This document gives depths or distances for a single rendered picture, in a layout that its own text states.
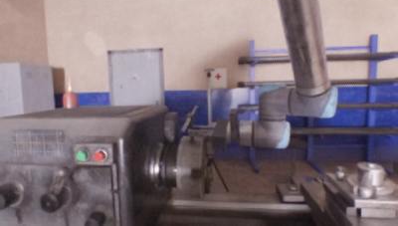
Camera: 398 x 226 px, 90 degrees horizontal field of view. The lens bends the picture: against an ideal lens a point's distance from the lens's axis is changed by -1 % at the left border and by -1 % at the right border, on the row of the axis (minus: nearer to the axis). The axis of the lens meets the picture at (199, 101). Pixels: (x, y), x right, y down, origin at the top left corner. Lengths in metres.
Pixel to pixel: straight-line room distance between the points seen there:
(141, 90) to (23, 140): 3.35
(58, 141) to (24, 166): 0.15
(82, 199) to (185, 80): 3.32
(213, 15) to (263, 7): 0.89
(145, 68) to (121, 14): 1.14
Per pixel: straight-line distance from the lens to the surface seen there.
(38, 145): 0.84
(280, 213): 1.15
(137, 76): 4.14
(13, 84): 4.21
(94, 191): 0.76
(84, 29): 4.86
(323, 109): 0.66
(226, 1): 4.12
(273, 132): 0.72
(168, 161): 0.85
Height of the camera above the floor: 1.44
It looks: 5 degrees down
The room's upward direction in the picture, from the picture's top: 1 degrees counter-clockwise
